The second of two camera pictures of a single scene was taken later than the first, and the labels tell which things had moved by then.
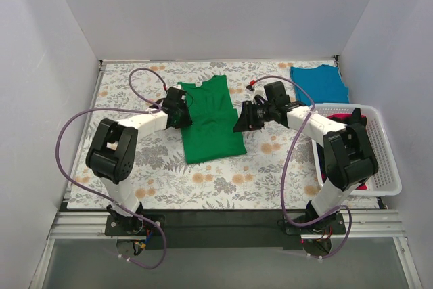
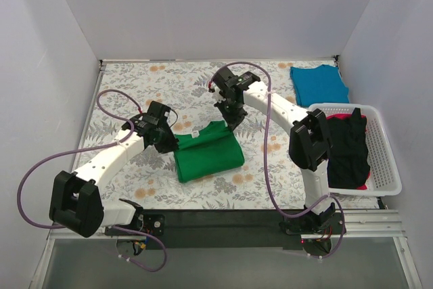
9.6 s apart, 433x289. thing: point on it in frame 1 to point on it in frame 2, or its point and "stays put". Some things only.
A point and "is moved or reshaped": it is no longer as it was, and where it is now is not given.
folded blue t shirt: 323,82 stays put
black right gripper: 249,116 to 232,110
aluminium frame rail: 367,225 stays put
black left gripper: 180,116 to 166,141
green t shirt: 214,132 is moved or reshaped
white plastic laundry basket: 386,182 stays put
